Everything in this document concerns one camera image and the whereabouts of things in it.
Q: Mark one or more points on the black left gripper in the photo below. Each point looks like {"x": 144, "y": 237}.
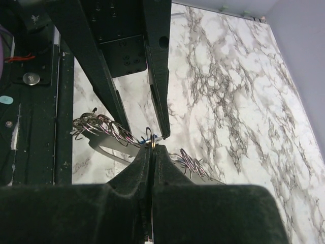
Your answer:
{"x": 118, "y": 29}

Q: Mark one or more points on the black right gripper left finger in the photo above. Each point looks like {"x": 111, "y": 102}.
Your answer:
{"x": 114, "y": 212}

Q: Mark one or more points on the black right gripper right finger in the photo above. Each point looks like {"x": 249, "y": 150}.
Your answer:
{"x": 184, "y": 212}

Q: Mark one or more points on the blue key tag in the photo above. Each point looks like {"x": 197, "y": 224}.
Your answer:
{"x": 157, "y": 139}

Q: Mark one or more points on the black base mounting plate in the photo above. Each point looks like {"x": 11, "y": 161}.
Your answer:
{"x": 37, "y": 86}

